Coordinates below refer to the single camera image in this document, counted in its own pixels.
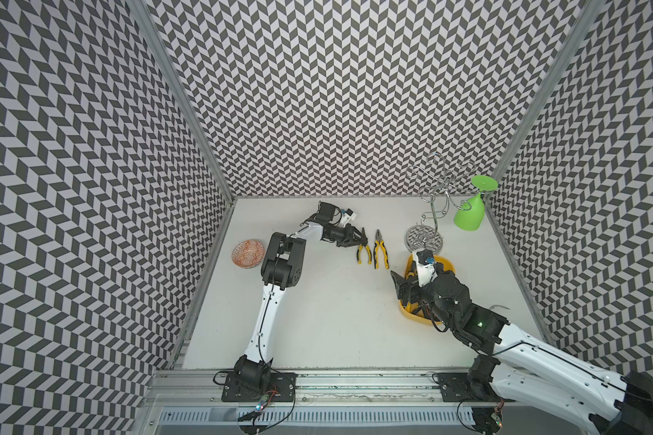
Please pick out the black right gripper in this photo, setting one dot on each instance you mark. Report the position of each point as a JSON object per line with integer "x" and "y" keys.
{"x": 401, "y": 285}

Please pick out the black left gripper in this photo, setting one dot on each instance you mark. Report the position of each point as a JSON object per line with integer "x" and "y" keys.
{"x": 348, "y": 237}

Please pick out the small yellow needle-nose pliers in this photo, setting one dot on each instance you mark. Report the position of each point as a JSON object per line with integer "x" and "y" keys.
{"x": 364, "y": 254}

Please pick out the large yellow black pliers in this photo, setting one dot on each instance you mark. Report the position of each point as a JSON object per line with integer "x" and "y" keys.
{"x": 380, "y": 254}

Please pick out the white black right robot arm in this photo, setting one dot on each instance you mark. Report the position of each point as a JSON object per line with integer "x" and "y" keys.
{"x": 512, "y": 365}

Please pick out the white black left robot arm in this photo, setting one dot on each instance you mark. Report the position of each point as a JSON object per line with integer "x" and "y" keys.
{"x": 281, "y": 270}

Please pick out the yellow plastic storage box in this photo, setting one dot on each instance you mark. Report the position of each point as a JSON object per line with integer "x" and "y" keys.
{"x": 414, "y": 311}

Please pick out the green plastic wine glass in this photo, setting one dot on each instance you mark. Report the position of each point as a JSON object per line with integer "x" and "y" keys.
{"x": 470, "y": 214}

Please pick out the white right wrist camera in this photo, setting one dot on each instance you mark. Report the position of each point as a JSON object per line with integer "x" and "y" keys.
{"x": 425, "y": 262}

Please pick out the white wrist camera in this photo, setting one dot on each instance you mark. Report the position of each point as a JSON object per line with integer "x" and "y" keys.
{"x": 425, "y": 262}
{"x": 345, "y": 216}

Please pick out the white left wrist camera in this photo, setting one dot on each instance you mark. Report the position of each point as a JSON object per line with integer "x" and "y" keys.
{"x": 345, "y": 216}

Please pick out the chrome wire glass stand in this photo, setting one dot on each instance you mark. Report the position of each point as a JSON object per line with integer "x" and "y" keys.
{"x": 433, "y": 182}

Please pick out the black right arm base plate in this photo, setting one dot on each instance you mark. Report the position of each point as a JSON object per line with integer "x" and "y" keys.
{"x": 465, "y": 387}

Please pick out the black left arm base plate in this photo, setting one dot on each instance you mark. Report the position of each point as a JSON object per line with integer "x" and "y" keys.
{"x": 279, "y": 387}

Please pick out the aluminium front rail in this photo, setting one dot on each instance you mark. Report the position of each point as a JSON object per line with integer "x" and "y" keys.
{"x": 329, "y": 398}

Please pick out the aluminium corner post left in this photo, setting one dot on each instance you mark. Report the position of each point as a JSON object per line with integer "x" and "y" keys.
{"x": 142, "y": 17}

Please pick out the aluminium corner post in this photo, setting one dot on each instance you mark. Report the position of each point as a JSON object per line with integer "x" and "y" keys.
{"x": 142, "y": 17}
{"x": 587, "y": 17}

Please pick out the aluminium corner post right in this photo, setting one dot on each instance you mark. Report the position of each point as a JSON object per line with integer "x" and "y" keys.
{"x": 587, "y": 17}

